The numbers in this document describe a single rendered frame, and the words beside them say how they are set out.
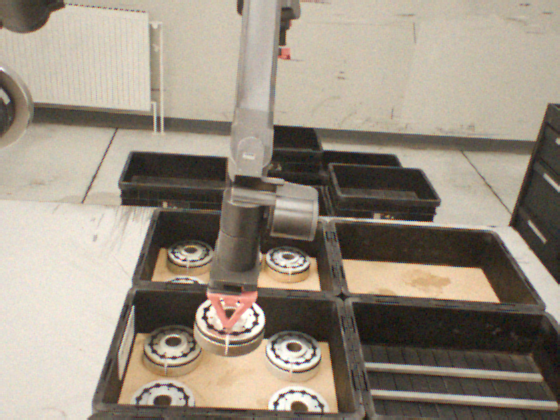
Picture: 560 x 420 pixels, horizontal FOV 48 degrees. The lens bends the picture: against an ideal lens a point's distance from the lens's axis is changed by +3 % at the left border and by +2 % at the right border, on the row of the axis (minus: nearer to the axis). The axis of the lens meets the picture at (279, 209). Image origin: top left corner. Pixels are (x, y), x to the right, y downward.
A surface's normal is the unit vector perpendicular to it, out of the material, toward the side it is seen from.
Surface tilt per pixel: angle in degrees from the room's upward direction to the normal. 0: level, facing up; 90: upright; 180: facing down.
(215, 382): 0
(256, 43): 43
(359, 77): 90
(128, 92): 90
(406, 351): 0
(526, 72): 90
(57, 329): 0
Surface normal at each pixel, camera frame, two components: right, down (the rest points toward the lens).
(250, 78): 0.06, -0.33
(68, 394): 0.09, -0.88
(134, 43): 0.06, 0.48
